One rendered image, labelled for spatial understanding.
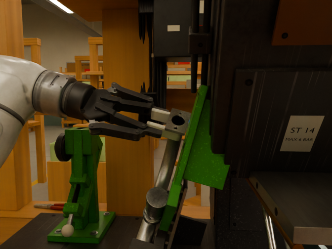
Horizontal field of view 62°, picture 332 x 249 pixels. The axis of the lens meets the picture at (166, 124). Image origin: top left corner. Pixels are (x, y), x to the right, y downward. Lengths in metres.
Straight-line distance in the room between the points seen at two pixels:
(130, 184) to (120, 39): 0.44
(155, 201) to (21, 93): 0.32
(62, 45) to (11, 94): 11.06
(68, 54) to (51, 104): 10.94
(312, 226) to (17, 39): 0.95
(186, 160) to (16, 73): 0.36
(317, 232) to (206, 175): 0.21
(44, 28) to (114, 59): 11.22
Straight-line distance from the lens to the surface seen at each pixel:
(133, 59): 0.84
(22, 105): 0.60
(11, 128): 0.59
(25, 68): 0.61
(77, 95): 0.56
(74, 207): 0.72
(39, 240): 0.80
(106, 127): 0.54
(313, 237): 0.33
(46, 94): 0.58
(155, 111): 0.56
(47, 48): 11.88
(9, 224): 0.98
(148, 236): 0.56
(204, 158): 0.47
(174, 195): 0.46
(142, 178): 0.87
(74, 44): 11.47
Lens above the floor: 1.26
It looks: 6 degrees down
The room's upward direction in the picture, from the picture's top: straight up
